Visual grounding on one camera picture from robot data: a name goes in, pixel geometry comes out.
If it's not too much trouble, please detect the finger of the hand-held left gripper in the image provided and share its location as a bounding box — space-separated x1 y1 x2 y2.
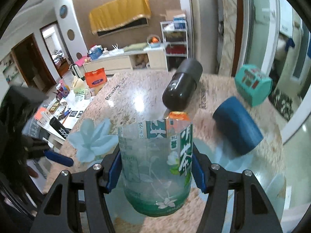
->
22 135 50 151
27 149 74 167

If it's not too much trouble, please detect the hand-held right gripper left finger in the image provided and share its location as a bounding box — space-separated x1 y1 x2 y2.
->
29 145 122 233

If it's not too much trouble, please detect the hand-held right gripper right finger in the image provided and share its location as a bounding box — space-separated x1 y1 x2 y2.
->
191 145 285 233

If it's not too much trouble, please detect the clear green label plastic bottle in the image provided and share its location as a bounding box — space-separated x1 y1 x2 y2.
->
118 111 194 217

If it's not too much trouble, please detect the blue cup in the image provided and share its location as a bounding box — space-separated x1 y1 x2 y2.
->
212 97 264 155

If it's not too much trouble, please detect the white coffee table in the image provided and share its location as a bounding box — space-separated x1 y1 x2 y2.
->
23 85 96 148

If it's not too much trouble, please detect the white backpack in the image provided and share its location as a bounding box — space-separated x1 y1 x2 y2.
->
69 63 85 81

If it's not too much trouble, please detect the orange bag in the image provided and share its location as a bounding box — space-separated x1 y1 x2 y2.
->
85 68 108 88

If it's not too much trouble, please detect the black capsule-shaped bottle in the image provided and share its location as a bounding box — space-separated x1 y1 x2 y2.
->
162 59 203 111

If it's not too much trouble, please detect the teal box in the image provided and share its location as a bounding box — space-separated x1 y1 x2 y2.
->
234 64 273 107

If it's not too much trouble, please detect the blue basket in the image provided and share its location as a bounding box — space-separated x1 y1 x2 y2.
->
87 46 103 60

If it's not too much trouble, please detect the white low cabinet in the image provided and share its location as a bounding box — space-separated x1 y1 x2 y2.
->
83 47 168 75

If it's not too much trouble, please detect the green folded cloth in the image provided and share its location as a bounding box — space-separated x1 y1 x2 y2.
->
123 43 149 52

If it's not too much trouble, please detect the white shelf rack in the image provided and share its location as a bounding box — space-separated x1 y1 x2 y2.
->
160 20 189 72

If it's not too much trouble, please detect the fruit basket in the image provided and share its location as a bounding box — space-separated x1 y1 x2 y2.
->
147 35 162 48

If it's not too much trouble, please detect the yellow cloth cover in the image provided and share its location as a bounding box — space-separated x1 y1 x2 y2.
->
88 0 151 32

